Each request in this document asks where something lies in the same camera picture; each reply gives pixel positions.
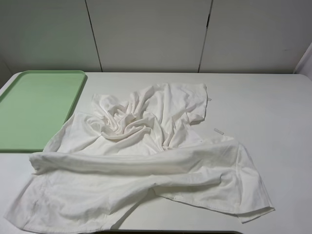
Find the light green plastic tray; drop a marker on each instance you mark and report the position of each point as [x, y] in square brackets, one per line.
[35, 106]

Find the white short sleeve shirt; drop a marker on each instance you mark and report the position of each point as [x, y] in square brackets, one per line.
[98, 166]

